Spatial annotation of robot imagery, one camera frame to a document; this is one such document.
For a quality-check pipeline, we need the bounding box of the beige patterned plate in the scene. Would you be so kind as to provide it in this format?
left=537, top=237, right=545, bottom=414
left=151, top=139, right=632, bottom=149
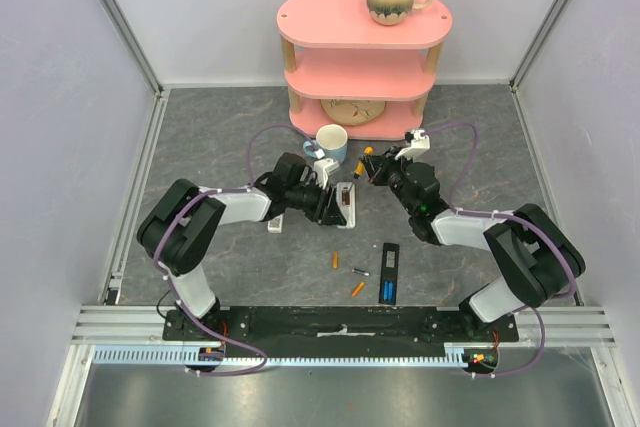
left=320, top=99, right=386, bottom=126

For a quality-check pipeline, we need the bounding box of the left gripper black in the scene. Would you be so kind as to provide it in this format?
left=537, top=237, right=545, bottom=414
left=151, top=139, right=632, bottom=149
left=285, top=176, right=346, bottom=227

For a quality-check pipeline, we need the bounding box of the aluminium frame post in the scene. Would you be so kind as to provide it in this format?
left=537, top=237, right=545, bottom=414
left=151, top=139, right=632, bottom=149
left=509, top=0, right=601, bottom=91
left=68, top=0, right=165, bottom=95

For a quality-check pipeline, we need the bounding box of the wide white remote control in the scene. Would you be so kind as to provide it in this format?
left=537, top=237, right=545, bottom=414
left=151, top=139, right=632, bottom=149
left=336, top=182, right=356, bottom=229

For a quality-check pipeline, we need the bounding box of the light blue mug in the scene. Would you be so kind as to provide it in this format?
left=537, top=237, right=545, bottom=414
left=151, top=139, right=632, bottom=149
left=303, top=124, right=349, bottom=164

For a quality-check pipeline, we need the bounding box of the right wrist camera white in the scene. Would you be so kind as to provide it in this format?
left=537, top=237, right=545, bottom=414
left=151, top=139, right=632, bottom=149
left=394, top=128, right=430, bottom=160

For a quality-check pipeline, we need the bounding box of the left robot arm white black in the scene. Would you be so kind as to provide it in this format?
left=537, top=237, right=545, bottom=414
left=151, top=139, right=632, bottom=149
left=136, top=153, right=356, bottom=340

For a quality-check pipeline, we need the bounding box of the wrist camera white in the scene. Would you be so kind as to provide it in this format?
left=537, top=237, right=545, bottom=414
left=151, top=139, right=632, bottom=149
left=394, top=128, right=430, bottom=160
left=312, top=148, right=340, bottom=189

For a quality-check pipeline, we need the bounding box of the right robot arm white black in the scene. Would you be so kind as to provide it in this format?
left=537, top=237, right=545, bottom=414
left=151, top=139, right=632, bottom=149
left=360, top=148, right=586, bottom=341

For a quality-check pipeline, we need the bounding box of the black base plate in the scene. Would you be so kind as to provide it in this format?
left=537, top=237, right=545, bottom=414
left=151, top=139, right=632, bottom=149
left=162, top=304, right=520, bottom=359

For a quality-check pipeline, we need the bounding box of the slim white remote control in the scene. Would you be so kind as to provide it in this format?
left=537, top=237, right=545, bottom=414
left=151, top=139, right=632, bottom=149
left=267, top=214, right=284, bottom=234

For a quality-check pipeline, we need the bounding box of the pink three tier shelf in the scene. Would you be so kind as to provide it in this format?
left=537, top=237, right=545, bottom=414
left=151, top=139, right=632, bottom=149
left=277, top=0, right=453, bottom=140

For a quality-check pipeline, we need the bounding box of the black remote control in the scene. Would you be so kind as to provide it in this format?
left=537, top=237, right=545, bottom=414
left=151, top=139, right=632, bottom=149
left=379, top=243, right=399, bottom=305

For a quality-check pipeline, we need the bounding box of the light blue cable duct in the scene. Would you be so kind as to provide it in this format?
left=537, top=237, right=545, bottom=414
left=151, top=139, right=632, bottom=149
left=93, top=345, right=495, bottom=368

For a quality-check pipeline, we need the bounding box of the orange handled screwdriver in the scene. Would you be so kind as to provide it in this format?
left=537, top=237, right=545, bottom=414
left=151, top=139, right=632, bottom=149
left=353, top=146, right=374, bottom=179

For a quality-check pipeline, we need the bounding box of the left aluminium frame post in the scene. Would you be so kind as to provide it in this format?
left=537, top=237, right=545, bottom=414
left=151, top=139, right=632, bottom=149
left=68, top=0, right=165, bottom=95

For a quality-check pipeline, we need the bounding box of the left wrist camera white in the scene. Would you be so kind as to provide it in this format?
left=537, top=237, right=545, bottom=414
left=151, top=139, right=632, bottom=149
left=312, top=148, right=340, bottom=189

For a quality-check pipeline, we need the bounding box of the right aluminium frame post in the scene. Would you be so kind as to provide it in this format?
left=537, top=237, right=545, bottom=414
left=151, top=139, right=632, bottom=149
left=509, top=0, right=601, bottom=91

